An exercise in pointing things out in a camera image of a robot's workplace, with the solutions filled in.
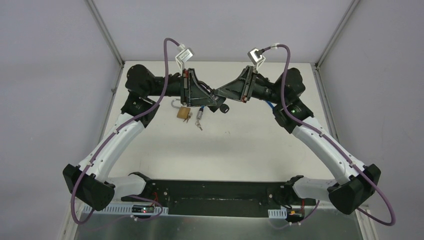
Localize blue cable lock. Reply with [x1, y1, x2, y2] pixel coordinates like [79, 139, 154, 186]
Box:
[195, 100, 275, 121]

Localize small silver key bunch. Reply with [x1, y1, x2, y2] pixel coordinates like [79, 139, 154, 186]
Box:
[183, 112, 193, 123]

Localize brass padlock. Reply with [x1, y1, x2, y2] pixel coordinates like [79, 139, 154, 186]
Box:
[171, 99, 191, 120]

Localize black headed key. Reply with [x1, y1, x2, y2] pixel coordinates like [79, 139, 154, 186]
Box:
[219, 103, 230, 114]

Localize cable lock silver keys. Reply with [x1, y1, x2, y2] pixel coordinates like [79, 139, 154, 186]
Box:
[195, 120, 203, 131]

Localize small black padlock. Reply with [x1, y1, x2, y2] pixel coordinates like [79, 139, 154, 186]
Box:
[199, 81, 225, 113]

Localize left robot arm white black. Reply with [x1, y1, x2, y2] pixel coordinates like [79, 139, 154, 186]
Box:
[63, 64, 224, 211]

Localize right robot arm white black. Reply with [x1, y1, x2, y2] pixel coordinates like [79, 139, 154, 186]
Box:
[212, 66, 381, 215]

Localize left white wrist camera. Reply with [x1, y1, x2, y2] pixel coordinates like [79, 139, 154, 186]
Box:
[175, 44, 194, 73]

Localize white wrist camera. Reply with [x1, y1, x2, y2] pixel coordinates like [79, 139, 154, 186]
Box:
[247, 48, 266, 71]
[175, 44, 194, 73]

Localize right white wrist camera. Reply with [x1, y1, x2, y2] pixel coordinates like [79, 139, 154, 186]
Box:
[247, 48, 266, 71]

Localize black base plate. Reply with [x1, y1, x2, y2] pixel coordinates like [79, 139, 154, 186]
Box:
[139, 179, 317, 218]

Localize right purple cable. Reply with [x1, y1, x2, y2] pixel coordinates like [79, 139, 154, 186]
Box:
[261, 43, 397, 227]

